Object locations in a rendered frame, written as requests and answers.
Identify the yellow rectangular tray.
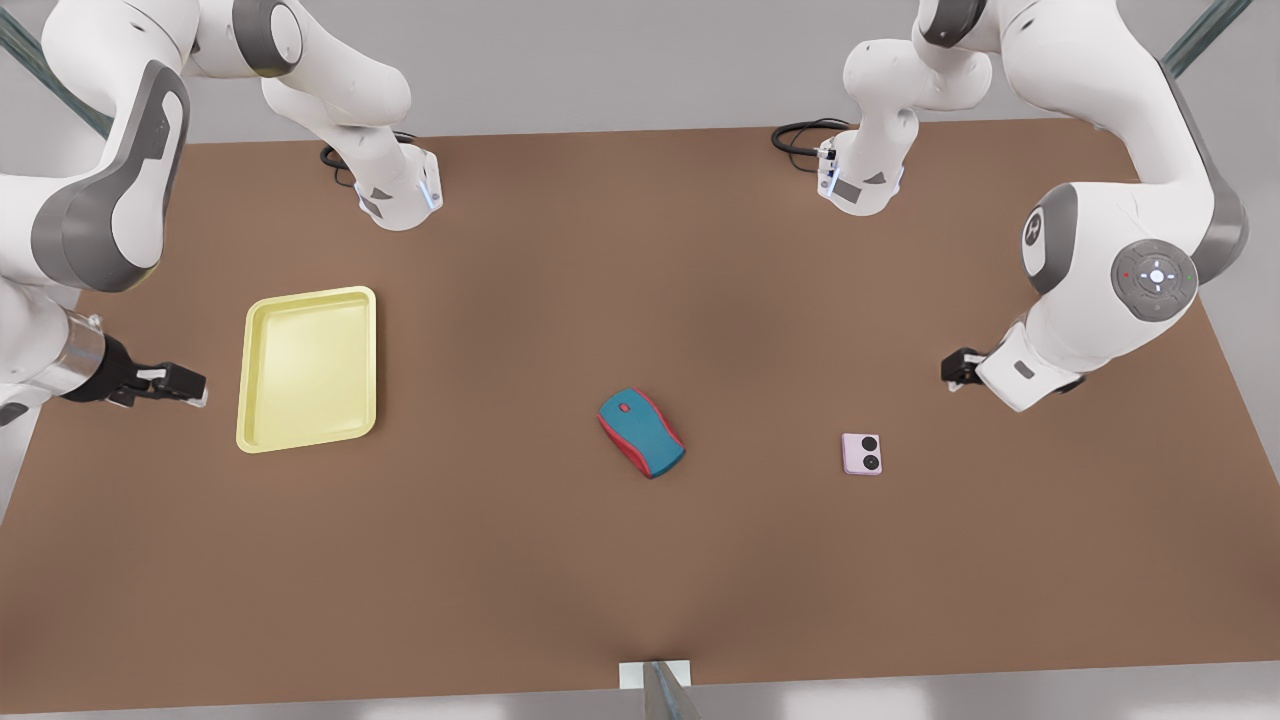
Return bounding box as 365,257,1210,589
236,286,379,455

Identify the pink flip phone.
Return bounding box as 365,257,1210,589
840,432,885,478

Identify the teal and red computer mouse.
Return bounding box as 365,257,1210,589
597,387,688,481

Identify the black cable loop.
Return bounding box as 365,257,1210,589
771,117,854,176
319,130,421,191

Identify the silver frame post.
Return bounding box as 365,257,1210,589
641,660,703,720
0,12,114,141
1160,0,1257,81

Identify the white post foot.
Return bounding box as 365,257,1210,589
618,660,694,692

